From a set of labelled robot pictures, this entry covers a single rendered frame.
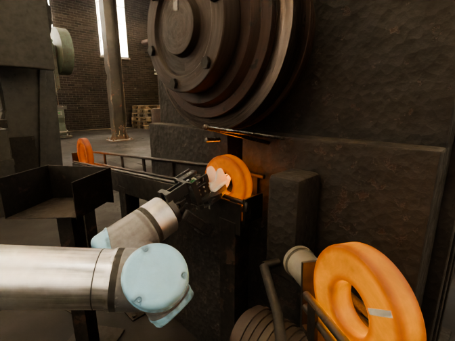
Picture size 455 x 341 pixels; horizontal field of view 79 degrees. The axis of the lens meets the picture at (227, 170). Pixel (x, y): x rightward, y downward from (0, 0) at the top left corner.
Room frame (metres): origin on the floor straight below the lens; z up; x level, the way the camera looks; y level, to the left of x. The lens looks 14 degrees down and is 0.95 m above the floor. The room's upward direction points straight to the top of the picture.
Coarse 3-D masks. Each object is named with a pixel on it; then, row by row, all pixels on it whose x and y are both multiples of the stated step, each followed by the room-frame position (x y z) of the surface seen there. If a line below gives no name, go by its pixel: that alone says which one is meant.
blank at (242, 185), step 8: (216, 160) 0.74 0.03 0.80; (224, 160) 0.72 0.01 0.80; (232, 160) 0.71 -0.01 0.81; (240, 160) 0.72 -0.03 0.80; (216, 168) 0.74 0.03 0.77; (224, 168) 0.72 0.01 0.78; (232, 168) 0.70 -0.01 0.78; (240, 168) 0.69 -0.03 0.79; (232, 176) 0.70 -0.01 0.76; (240, 176) 0.69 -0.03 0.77; (248, 176) 0.69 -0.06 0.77; (240, 184) 0.69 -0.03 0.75; (248, 184) 0.69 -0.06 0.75; (232, 192) 0.70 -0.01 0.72; (240, 192) 0.69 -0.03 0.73; (248, 192) 0.69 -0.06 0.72
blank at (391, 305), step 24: (336, 264) 0.32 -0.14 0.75; (360, 264) 0.28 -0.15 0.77; (384, 264) 0.27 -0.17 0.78; (336, 288) 0.32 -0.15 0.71; (360, 288) 0.28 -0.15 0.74; (384, 288) 0.25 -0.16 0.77; (408, 288) 0.25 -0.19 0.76; (336, 312) 0.31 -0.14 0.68; (384, 312) 0.24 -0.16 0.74; (408, 312) 0.23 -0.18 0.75; (360, 336) 0.28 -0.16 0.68; (384, 336) 0.24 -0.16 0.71; (408, 336) 0.22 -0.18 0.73
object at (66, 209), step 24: (48, 168) 1.04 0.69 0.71; (72, 168) 1.02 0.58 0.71; (96, 168) 1.00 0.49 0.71; (0, 192) 0.84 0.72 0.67; (24, 192) 0.92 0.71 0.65; (48, 192) 1.02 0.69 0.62; (72, 192) 0.80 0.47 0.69; (96, 192) 0.90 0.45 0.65; (24, 216) 0.84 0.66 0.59; (48, 216) 0.82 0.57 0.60; (72, 216) 0.81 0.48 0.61; (72, 240) 0.88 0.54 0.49; (72, 312) 0.89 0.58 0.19; (72, 336) 0.95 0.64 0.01; (96, 336) 0.92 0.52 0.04; (120, 336) 0.96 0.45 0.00
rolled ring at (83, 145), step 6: (84, 138) 1.51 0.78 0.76; (78, 144) 1.54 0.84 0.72; (84, 144) 1.46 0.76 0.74; (90, 144) 1.48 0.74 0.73; (78, 150) 1.55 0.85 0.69; (84, 150) 1.57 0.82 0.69; (90, 150) 1.46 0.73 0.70; (78, 156) 1.57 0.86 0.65; (84, 156) 1.57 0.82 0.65; (90, 156) 1.45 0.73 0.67; (90, 162) 1.46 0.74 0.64
